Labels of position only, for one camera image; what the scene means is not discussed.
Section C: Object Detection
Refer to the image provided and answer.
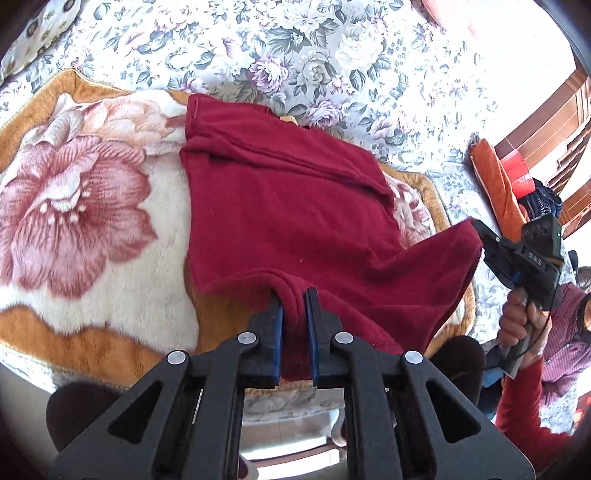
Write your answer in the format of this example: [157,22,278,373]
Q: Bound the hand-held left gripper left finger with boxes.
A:
[48,288,284,480]

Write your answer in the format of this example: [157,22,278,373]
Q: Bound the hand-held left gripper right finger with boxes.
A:
[304,287,537,480]

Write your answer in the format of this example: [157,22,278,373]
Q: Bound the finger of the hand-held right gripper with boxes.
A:
[470,219,509,252]
[482,248,520,284]

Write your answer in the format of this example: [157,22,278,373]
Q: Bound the dark red sweater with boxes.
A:
[179,93,485,380]

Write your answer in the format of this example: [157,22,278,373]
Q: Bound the person's right forearm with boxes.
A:
[494,355,578,480]

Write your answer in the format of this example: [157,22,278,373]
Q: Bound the dark blue clothes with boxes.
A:
[517,179,563,220]

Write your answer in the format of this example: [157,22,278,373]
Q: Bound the person's right hand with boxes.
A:
[498,288,554,371]

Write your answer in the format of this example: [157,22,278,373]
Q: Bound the orange velvet cloth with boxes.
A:
[470,138,529,229]

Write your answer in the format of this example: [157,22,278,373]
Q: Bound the red box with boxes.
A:
[501,152,533,185]

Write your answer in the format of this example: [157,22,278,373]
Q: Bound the person's right leg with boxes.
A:
[427,336,486,407]

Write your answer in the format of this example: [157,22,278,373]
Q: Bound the person's leg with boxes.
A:
[45,382,137,455]
[427,336,486,407]

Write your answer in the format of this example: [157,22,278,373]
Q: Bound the brown wooden furniture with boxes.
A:
[494,69,591,238]

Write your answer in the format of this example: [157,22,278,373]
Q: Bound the rose print fleece blanket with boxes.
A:
[0,69,477,402]

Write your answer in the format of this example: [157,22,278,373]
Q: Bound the person's left leg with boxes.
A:
[45,382,137,455]

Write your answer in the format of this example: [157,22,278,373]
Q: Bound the pink pillow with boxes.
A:
[413,0,490,40]

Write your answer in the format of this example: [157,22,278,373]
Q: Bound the floral bedsheet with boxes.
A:
[0,0,578,430]

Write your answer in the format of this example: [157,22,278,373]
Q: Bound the patterned white pillow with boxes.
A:
[0,0,84,81]

